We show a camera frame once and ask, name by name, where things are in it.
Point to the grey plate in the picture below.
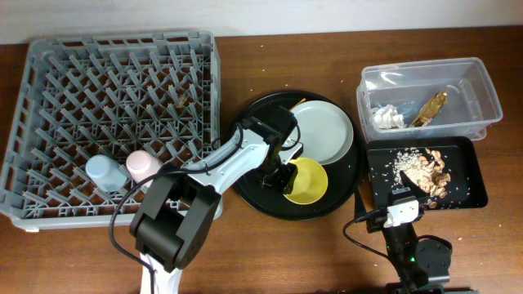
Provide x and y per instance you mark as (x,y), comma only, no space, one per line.
(327,132)

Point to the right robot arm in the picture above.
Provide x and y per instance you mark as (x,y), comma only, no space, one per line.
(421,261)

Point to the black rectangular tray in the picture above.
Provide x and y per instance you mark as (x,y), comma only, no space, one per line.
(466,188)

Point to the white napkin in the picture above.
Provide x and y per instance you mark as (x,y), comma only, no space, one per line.
(387,117)

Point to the light blue cup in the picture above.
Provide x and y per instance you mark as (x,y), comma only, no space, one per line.
(105,174)

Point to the pink cup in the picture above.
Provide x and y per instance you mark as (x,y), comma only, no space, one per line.
(142,164)

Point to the grey dishwasher rack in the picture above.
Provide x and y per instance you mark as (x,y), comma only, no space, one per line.
(108,95)

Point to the gold snack wrapper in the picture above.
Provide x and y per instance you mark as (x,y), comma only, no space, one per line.
(430,110)

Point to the yellow bowl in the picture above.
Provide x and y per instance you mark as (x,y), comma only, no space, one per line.
(310,184)

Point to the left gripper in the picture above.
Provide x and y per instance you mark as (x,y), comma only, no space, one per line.
(285,183)

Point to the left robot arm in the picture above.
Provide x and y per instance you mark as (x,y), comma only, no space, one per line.
(173,221)

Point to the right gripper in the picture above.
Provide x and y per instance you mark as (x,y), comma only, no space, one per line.
(376,221)

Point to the clear plastic bin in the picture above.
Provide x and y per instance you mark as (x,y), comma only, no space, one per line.
(471,107)

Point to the wooden chopstick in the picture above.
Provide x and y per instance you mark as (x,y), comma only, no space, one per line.
(297,104)

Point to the round black tray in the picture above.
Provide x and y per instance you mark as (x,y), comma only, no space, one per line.
(344,175)

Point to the food scraps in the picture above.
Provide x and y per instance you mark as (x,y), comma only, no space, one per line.
(425,167)

